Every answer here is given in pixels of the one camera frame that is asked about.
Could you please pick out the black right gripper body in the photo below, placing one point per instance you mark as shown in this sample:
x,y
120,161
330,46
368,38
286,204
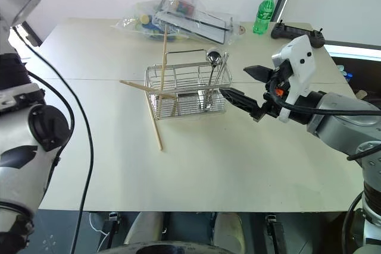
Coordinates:
x,y
275,103

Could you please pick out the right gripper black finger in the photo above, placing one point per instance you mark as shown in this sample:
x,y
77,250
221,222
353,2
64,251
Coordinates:
x,y
259,73
241,99

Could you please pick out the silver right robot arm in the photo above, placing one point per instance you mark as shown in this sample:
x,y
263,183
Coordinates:
x,y
336,120

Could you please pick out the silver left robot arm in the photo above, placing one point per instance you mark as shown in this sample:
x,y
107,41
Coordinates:
x,y
18,159

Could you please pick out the metal spoon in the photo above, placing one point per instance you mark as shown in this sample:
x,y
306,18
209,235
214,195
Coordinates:
x,y
213,56

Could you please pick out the small round wooden tag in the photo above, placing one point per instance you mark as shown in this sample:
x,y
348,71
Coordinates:
x,y
241,30

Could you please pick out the black remote controller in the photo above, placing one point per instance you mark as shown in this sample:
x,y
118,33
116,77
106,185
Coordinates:
x,y
293,32

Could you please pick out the green plastic bottle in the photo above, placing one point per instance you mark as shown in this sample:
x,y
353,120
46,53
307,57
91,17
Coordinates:
x,y
263,16

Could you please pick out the black and white flat case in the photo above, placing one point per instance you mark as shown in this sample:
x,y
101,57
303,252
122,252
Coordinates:
x,y
205,28

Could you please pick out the blue bottle caps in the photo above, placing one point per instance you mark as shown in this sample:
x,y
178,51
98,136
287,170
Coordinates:
x,y
346,74

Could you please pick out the wooden chopstick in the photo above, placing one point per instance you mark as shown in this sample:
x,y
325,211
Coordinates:
x,y
156,130
140,87
162,63

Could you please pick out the colourful cube box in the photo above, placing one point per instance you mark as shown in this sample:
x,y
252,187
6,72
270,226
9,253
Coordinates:
x,y
182,5

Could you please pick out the clear plastic bag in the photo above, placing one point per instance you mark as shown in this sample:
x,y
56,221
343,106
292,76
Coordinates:
x,y
154,25

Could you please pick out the black table leg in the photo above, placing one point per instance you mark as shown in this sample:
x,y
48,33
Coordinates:
x,y
275,233
113,224

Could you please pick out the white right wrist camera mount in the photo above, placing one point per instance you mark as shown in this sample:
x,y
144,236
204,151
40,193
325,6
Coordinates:
x,y
299,63

